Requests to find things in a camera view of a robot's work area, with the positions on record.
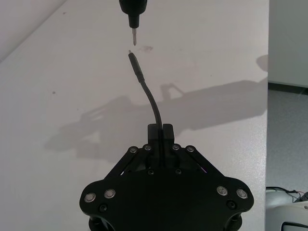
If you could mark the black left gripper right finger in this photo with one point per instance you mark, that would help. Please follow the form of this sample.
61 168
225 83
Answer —
168 142

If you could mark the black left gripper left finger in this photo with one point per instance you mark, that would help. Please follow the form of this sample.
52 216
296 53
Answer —
153 142

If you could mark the pale grey rounded housing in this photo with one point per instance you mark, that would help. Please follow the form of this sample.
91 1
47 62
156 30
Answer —
279 207

